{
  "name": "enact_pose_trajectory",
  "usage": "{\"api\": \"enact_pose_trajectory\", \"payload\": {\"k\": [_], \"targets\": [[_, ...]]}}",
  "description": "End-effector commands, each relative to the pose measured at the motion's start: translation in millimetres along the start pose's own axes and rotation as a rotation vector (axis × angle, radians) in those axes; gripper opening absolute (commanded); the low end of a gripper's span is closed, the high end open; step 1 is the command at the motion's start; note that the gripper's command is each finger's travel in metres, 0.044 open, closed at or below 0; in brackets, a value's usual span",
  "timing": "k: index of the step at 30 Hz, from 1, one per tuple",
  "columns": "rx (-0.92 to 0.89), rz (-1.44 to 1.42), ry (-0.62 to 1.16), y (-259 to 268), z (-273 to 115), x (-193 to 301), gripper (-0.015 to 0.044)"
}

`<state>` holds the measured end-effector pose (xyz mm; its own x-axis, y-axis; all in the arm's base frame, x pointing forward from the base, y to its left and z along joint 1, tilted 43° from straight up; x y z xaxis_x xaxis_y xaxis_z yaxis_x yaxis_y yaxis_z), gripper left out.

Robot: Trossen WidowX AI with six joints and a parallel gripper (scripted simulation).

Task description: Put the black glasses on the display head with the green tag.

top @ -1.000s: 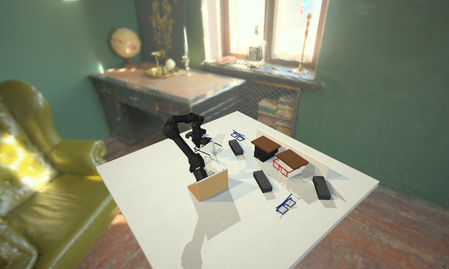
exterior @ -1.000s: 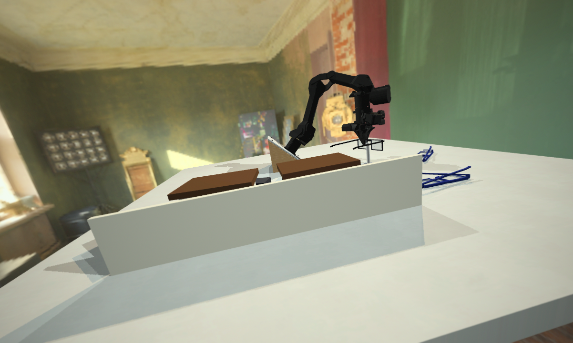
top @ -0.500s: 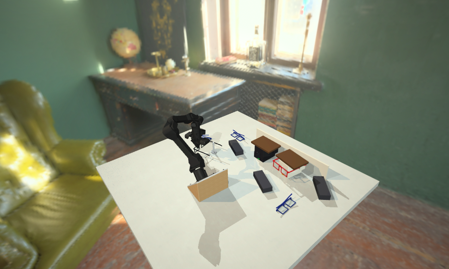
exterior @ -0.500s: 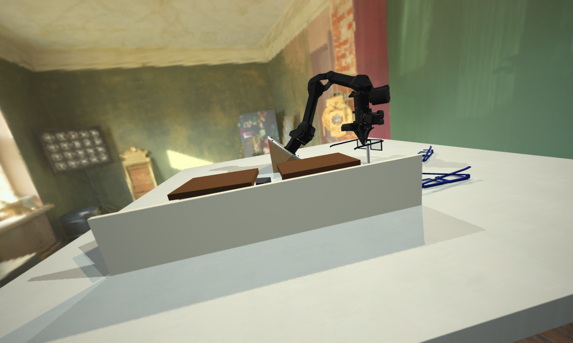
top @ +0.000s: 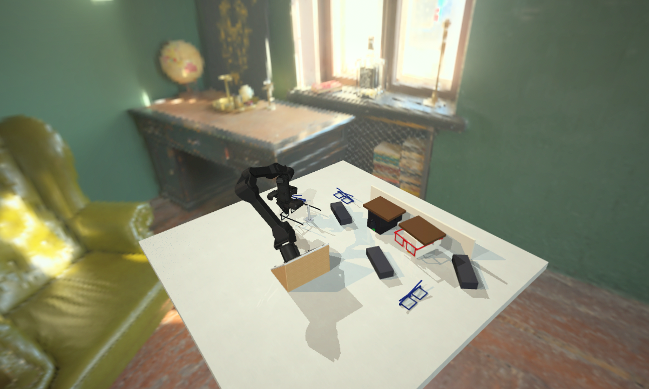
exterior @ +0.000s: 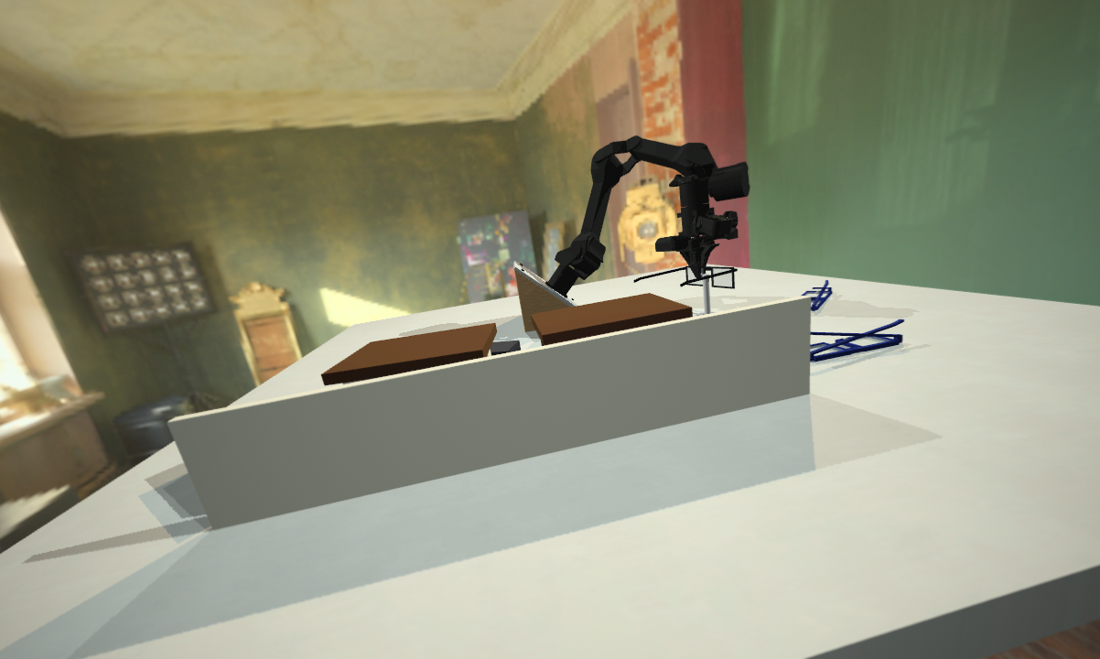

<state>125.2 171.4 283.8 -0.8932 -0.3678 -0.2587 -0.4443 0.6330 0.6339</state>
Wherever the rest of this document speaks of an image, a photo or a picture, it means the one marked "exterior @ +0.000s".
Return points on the white rectangular panel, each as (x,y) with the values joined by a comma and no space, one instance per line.
(281,455)

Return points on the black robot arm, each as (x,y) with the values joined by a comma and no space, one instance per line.
(700,178)

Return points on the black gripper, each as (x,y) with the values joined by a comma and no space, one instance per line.
(694,250)

